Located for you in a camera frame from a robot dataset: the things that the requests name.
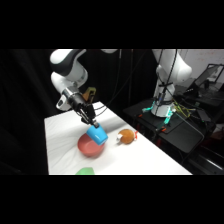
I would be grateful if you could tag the blue plastic cup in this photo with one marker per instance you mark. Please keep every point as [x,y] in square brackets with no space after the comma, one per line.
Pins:
[98,134]

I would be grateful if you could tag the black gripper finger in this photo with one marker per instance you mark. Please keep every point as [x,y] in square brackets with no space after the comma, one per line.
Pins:
[91,123]
[96,124]

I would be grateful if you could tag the brown plush toy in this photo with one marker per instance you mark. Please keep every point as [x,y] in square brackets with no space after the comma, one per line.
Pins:
[127,136]

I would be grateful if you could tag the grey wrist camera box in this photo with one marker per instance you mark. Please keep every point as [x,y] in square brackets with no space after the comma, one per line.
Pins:
[62,102]

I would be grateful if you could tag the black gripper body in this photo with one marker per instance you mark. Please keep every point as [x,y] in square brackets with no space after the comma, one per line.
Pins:
[84,108]

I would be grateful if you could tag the black curtain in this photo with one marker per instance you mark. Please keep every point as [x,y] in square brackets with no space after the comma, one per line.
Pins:
[23,110]

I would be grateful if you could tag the green plastic item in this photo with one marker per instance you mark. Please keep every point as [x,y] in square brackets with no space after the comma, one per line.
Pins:
[85,171]

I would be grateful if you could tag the black laptop screen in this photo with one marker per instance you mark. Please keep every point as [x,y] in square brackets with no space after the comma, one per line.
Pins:
[209,76]

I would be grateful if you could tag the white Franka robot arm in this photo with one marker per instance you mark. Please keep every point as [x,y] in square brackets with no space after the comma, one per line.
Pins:
[66,78]

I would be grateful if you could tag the black robot stand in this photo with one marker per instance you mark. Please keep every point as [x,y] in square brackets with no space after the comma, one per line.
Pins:
[180,131]

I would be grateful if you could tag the pink plastic bowl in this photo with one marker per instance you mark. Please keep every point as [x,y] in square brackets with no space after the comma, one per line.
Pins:
[89,148]

